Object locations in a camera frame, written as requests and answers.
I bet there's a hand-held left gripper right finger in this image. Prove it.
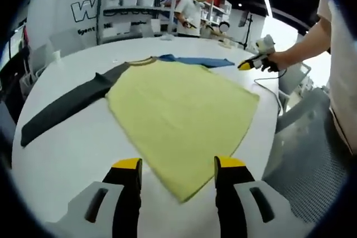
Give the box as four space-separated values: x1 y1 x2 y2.
213 156 309 238

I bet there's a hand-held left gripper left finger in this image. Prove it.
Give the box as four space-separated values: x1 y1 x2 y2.
44 157 143 238

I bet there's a yellow grey blue garment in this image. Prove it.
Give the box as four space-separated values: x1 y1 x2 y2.
21 53 260 204

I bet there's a person's right hand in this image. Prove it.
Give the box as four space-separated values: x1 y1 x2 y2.
259 52 283 73

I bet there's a black tripod stand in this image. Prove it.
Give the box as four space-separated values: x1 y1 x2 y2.
240 12 255 51

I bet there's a grey office chair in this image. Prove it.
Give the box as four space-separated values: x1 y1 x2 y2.
278 64 312 102

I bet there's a grey mesh chair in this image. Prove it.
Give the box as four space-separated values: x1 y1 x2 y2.
262 87 351 224

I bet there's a grey metal shelf unit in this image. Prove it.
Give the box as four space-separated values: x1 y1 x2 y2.
97 0 232 45

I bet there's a coat rack with bags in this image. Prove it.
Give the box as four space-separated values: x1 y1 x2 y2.
19 25 33 77

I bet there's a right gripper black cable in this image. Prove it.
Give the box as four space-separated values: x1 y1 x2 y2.
252 67 288 114

